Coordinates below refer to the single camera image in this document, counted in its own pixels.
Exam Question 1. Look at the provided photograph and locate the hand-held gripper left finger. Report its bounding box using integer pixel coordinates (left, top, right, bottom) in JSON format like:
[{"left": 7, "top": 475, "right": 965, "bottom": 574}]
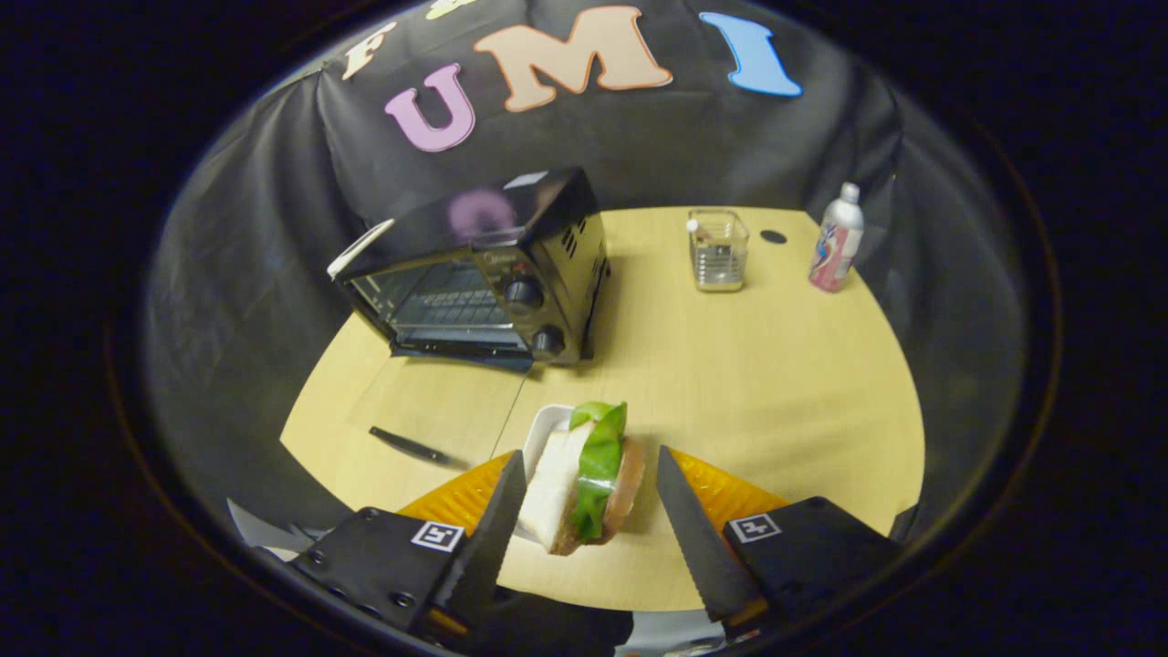
[{"left": 290, "top": 449, "right": 528, "bottom": 641}]

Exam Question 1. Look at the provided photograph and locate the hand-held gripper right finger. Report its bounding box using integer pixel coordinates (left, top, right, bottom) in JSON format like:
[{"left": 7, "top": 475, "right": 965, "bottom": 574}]
[{"left": 655, "top": 444, "right": 906, "bottom": 641}]

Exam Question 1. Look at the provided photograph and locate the lettuce sandwich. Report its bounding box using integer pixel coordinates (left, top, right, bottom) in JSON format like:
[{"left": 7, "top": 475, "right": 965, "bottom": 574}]
[{"left": 517, "top": 401, "right": 646, "bottom": 557}]

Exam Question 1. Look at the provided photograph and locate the black toaster oven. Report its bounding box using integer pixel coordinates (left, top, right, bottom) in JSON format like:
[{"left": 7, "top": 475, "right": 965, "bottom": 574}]
[{"left": 327, "top": 167, "right": 610, "bottom": 472}]

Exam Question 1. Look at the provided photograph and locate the person's dark clothing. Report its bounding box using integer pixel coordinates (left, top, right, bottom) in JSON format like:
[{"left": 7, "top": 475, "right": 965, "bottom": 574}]
[{"left": 470, "top": 587, "right": 635, "bottom": 657}]

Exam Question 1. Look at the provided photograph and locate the white plastic tray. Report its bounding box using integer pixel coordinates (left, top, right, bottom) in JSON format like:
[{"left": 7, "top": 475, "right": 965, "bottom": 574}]
[{"left": 511, "top": 404, "right": 576, "bottom": 544}]

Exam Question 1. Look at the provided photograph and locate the glass holder with metal rack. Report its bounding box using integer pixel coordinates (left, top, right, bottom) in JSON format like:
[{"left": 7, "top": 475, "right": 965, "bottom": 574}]
[{"left": 686, "top": 209, "right": 751, "bottom": 293}]

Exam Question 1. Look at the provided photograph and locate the small white appliance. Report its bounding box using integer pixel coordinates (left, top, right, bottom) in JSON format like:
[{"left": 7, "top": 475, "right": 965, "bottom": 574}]
[{"left": 327, "top": 218, "right": 396, "bottom": 280}]

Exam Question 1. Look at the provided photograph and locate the pink and white bottle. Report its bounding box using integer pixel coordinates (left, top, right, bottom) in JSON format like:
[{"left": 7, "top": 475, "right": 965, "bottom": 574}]
[{"left": 808, "top": 182, "right": 865, "bottom": 294}]

